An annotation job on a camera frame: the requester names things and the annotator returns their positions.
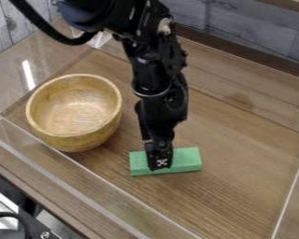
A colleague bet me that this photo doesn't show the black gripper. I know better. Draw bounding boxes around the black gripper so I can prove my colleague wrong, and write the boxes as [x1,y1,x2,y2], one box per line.
[134,79,188,171]

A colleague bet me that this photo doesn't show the green rectangular block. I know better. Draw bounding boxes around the green rectangular block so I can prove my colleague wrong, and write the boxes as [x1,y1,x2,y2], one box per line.
[129,148,202,176]

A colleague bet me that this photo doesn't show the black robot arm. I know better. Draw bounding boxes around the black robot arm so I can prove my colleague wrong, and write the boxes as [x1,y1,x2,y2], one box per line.
[8,0,188,171]

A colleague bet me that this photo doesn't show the wooden bowl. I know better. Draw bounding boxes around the wooden bowl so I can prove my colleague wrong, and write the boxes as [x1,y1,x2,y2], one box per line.
[26,74,121,152]

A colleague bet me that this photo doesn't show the clear acrylic tray wall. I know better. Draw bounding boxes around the clear acrylic tray wall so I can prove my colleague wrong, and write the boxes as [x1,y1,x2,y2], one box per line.
[0,34,299,239]

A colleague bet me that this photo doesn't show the clear acrylic corner bracket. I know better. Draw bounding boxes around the clear acrylic corner bracket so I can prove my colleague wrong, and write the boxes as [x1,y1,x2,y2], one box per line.
[70,29,111,49]

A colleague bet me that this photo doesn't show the black metal table bracket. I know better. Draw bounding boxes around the black metal table bracket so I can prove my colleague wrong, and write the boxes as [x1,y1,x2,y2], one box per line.
[18,205,62,239]

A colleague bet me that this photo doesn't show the black cable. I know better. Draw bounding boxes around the black cable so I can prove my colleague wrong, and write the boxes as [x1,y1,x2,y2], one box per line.
[0,212,28,239]

